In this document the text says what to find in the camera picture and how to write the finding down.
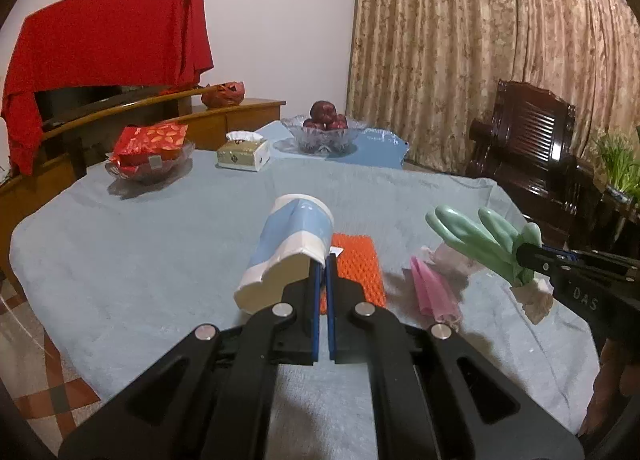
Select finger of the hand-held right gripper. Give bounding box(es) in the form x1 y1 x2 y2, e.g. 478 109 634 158
542 246 640 268
517 243 631 284

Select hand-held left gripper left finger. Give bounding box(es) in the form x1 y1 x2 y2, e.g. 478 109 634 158
57 255 323 460

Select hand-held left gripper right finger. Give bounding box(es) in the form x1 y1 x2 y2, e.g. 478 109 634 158
325 253 586 460

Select green rubber glove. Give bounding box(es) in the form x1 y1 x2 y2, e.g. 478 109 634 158
425 205 555 325

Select blue and white paper cup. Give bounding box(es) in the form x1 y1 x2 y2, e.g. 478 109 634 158
234 194 335 315

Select person's right hand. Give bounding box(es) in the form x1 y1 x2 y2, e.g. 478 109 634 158
580 337 633 436

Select dark wooden side table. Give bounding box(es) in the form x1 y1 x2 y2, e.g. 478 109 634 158
597 190 640 252

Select orange foam net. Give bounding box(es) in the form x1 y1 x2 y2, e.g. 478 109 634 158
320 233 388 316

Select crumpled white tissue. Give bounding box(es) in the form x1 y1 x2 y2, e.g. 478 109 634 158
420 243 483 281

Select potted green plant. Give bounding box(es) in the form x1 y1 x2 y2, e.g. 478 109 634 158
592 127 640 203

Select pink plastic wrapper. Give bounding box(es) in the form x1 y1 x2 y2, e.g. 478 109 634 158
410 255 463 326

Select dark wooden armchair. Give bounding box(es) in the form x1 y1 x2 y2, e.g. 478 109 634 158
465 79 608 251

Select grey-blue table blanket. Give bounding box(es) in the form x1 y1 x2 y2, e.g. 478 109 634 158
10 147 601 460

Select glass fruit bowl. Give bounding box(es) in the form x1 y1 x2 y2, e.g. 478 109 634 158
280 114 371 157

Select tissue box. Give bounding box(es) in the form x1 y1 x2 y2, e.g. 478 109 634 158
216 131 270 173

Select pile of red apples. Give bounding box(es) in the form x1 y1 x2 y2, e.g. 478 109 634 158
302 100 349 131

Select wooden cabinet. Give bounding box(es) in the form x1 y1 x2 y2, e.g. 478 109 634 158
0 88 287 286

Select glass dish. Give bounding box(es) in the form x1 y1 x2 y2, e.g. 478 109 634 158
105 140 196 186

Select red decorative basket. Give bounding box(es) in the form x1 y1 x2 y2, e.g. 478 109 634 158
201 80 247 108

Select red snack packets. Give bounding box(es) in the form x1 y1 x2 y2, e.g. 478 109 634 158
111 123 189 168

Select beige patterned curtain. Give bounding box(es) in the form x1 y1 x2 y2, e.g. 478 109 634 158
345 0 640 176

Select television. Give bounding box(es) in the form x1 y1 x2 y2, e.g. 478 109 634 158
35 84 166 127

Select red cloth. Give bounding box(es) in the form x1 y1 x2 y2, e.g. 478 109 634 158
0 0 215 176

